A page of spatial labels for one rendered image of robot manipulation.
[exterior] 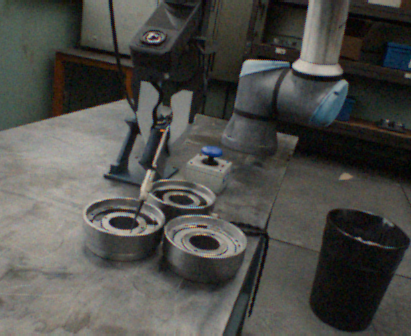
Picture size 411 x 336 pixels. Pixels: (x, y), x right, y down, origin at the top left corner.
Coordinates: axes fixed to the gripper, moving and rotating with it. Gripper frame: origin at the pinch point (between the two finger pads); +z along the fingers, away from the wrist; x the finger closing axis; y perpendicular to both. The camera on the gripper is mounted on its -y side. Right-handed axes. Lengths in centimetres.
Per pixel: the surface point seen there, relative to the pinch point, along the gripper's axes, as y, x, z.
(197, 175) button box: 19.9, -0.6, 10.4
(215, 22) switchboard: 380, 99, -18
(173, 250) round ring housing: -7.3, -6.1, 9.8
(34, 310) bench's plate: -20.0, 3.3, 13.0
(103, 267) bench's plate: -10.2, 1.2, 13.0
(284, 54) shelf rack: 343, 19, -1
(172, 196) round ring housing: 8.6, -0.1, 10.5
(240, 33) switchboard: 379, 70, -12
